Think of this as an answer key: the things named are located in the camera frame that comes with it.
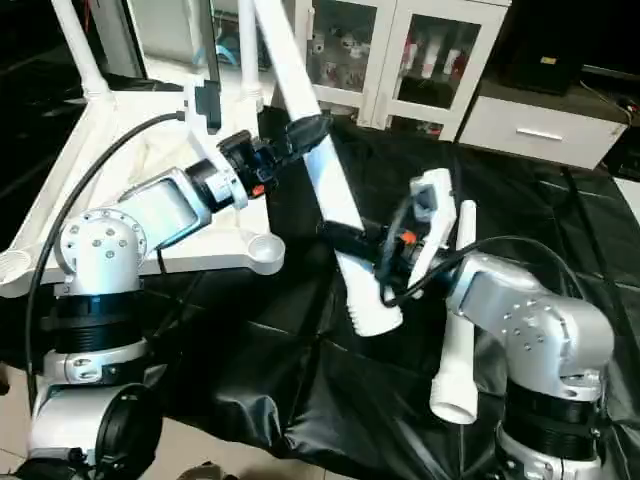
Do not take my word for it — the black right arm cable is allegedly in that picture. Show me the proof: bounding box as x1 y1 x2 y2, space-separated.
380 195 591 311

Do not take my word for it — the light blue plastic object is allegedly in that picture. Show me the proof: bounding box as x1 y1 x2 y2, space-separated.
214 40 245 69

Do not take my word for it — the white glass-door cabinet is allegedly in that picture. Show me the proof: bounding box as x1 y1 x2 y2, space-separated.
292 0 513 141

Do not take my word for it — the grey metal pole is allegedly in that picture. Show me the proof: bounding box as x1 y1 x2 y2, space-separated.
196 0 223 85

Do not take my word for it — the white plastic table top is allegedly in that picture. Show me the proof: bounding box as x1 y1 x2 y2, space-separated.
0 84 287 301

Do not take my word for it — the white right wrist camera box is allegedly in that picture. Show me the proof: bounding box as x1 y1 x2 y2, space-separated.
408 168 457 293

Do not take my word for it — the black plastic mat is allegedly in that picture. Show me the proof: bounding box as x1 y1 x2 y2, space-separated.
0 60 640 480

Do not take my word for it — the white drawer unit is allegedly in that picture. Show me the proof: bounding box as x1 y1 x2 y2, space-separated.
458 94 629 171

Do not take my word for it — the white plastic table leg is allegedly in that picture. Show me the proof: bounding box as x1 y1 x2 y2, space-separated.
253 0 404 338
429 199 483 426
50 0 113 101
237 0 265 111

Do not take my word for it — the black low cabinet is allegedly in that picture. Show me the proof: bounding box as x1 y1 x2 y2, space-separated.
496 0 640 121

